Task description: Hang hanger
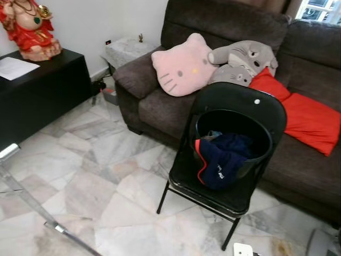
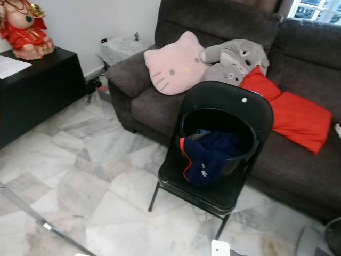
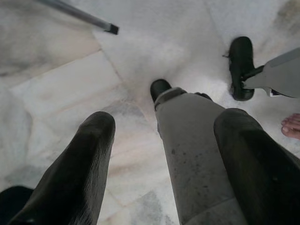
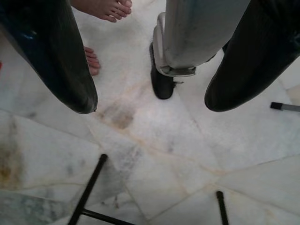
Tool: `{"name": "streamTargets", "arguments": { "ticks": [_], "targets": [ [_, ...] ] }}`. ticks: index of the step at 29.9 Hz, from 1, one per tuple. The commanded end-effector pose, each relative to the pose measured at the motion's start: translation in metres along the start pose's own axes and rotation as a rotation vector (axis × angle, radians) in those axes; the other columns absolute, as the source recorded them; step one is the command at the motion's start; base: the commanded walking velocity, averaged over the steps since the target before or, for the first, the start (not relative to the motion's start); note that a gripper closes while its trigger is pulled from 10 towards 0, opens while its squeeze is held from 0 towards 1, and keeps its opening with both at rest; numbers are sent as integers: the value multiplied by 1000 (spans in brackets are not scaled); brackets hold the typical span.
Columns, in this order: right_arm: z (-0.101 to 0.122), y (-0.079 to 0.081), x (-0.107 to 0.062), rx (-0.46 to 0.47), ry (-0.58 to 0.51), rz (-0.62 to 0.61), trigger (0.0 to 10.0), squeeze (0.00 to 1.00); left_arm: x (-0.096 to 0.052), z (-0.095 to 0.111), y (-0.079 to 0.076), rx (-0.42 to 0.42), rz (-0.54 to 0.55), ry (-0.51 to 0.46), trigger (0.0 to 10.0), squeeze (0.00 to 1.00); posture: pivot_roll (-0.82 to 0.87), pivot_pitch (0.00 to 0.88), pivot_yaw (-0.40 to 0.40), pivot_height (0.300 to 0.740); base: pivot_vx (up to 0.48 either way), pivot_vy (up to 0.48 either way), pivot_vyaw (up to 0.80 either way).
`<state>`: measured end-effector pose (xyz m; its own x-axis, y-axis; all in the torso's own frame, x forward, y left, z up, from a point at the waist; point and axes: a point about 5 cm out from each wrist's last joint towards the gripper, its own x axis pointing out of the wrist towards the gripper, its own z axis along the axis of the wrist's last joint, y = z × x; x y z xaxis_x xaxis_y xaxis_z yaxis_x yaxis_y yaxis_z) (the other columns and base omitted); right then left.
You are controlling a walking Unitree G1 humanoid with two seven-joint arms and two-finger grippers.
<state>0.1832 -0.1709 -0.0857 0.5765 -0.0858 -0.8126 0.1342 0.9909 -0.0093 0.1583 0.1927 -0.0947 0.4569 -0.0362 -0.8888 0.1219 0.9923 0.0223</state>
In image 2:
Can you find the navy garment with red trim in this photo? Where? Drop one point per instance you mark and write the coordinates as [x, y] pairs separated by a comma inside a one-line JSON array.
[[208, 162]]

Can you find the blue jeans cloth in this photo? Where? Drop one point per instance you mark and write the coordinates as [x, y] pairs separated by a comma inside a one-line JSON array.
[[201, 133]]

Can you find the red cushion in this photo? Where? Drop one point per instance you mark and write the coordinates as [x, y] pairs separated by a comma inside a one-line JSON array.
[[258, 84], [301, 120]]

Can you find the large grey plush toy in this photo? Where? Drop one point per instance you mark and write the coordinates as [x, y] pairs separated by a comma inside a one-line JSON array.
[[242, 52]]

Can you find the black tv console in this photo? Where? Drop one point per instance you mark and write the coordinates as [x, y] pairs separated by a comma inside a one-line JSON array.
[[42, 101]]

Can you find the floor power strip with plugs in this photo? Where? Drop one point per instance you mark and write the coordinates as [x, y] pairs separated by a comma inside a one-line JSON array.
[[105, 95]]

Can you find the black plastic bucket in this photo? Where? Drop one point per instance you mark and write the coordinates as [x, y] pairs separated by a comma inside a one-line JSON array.
[[218, 120]]

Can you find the small brass figurine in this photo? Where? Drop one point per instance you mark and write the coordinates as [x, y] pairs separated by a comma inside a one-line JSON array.
[[136, 37]]

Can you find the small grey plush pillow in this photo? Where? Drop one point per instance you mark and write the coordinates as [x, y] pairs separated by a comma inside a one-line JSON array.
[[222, 74]]

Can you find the small black switch box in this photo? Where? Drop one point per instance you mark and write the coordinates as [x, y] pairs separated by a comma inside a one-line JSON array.
[[103, 40]]

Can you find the pink cat face pillow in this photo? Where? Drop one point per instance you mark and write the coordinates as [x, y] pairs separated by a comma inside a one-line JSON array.
[[176, 65]]

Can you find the side table with lace cloth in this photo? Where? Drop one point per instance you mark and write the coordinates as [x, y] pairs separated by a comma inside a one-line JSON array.
[[121, 49]]

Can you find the small white cloth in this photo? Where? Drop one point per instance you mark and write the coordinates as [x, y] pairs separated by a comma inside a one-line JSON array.
[[338, 128]]

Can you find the white paper sheet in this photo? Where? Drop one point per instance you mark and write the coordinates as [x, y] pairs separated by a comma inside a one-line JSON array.
[[13, 66]]

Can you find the silver metal clothes rack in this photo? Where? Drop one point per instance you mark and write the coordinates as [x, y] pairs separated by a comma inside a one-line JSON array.
[[45, 225]]

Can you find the red robed statue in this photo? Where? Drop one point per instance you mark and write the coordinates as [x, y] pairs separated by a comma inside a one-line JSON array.
[[26, 32]]

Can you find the grey standing fan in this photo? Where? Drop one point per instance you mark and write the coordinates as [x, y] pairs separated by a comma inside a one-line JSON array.
[[311, 245]]

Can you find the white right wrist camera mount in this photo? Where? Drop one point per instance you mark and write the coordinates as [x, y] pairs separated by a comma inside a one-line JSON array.
[[220, 249]]

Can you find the dark brown sofa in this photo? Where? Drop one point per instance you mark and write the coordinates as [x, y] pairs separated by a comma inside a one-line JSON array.
[[165, 106]]

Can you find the window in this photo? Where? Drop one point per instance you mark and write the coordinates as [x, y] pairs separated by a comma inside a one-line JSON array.
[[314, 8]]

